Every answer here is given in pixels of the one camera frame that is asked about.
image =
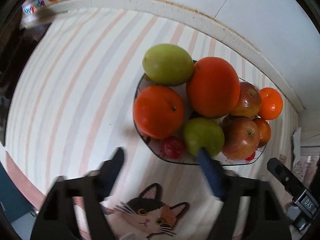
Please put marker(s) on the oval floral ceramic plate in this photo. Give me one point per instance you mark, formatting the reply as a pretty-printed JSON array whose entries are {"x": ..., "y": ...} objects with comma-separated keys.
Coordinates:
[{"x": 156, "y": 146}]

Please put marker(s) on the small mandarin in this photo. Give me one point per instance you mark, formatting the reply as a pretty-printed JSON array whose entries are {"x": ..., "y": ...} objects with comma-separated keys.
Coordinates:
[{"x": 158, "y": 111}]

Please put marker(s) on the dark small orange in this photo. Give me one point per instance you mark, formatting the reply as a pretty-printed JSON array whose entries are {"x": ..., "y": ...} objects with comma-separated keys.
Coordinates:
[{"x": 264, "y": 131}]

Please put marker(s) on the white paper on black device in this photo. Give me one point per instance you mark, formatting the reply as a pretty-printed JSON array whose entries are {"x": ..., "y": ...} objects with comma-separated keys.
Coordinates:
[{"x": 296, "y": 147}]

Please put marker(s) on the striped cat tablecloth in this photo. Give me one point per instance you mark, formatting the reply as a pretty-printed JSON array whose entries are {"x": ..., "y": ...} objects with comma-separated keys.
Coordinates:
[{"x": 73, "y": 106}]

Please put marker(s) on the black gas stove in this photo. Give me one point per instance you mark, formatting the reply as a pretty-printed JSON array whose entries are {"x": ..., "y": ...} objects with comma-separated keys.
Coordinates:
[{"x": 17, "y": 45}]

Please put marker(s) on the small red cherry tomato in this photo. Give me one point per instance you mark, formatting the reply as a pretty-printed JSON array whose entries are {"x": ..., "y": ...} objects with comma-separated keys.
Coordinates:
[{"x": 174, "y": 147}]

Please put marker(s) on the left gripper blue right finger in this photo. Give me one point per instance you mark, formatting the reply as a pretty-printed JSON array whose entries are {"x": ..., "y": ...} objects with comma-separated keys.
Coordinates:
[{"x": 213, "y": 172}]

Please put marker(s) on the brown apple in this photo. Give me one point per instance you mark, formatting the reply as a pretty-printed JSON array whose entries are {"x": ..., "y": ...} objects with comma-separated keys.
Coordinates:
[
  {"x": 241, "y": 139},
  {"x": 249, "y": 103}
]

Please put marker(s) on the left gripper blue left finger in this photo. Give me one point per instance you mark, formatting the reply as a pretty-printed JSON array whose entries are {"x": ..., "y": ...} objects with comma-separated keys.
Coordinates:
[{"x": 108, "y": 173}]

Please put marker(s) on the large orange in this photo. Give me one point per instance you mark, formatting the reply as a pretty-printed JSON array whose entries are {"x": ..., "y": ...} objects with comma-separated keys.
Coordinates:
[{"x": 214, "y": 88}]

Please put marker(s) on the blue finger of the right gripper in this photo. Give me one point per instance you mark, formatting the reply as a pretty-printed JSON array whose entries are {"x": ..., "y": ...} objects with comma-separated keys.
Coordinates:
[{"x": 277, "y": 169}]

